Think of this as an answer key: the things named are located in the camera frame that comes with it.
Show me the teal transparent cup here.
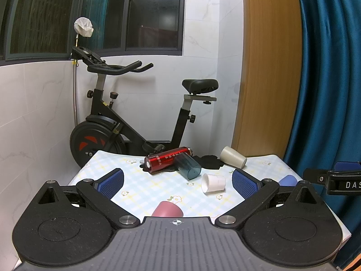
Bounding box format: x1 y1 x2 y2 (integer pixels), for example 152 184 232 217
174 152 201 180

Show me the blue-violet cup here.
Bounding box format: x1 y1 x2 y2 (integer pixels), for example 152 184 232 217
278 175 297 187

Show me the white paper cup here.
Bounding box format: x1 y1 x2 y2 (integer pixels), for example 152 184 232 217
201 174 226 193

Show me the cream plastic cup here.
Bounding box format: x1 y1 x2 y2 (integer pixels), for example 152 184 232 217
220 146 247 169

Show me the pink cup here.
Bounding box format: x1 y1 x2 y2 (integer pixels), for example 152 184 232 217
152 201 184 218

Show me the blue curtain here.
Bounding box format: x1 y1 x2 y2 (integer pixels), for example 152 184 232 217
282 0 361 270

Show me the floral checked tablecloth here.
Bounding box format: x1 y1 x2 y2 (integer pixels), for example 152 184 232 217
12 149 353 271

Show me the black cloth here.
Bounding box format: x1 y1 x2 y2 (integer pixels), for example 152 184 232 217
152 155 224 174

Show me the red metal bottle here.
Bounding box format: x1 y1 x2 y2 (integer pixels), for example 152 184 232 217
144 147 193 173

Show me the black exercise bike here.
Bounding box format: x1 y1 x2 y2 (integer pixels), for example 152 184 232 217
69 46 219 168

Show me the wooden panel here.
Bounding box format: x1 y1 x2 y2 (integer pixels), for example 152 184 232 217
232 0 302 157

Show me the white cloth on pole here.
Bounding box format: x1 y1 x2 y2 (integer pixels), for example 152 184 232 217
73 17 94 37

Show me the dark framed window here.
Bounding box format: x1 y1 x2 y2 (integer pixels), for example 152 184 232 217
1 0 185 65

